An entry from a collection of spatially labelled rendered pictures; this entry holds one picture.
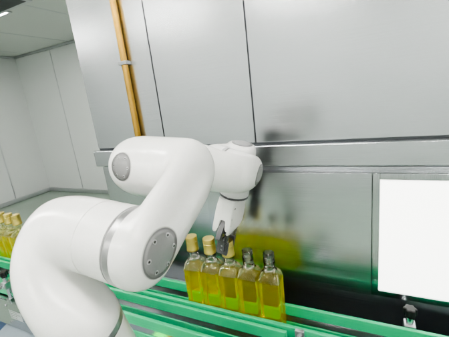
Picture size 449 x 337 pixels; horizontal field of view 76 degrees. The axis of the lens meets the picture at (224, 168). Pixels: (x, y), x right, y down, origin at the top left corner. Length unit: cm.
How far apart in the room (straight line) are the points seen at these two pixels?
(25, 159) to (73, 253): 671
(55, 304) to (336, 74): 70
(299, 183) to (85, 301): 60
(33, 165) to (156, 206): 682
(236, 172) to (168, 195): 23
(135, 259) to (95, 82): 94
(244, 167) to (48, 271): 34
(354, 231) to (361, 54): 44
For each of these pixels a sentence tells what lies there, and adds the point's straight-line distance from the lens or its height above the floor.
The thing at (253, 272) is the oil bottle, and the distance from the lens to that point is 81.
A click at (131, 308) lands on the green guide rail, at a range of 109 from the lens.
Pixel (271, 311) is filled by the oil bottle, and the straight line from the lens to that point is 85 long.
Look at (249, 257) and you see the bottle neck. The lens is 80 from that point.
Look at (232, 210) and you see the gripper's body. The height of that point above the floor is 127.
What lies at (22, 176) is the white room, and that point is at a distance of 700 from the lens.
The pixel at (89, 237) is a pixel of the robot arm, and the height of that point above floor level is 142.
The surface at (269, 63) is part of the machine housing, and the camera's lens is 82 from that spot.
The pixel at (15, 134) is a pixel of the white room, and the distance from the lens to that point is 697.
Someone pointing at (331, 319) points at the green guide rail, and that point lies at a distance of 89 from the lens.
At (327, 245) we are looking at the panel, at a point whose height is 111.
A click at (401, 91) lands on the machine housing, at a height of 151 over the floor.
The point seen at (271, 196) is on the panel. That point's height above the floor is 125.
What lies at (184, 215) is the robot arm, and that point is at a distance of 33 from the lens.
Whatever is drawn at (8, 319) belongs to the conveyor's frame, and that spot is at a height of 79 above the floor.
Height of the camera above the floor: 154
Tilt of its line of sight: 14 degrees down
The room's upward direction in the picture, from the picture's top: 7 degrees counter-clockwise
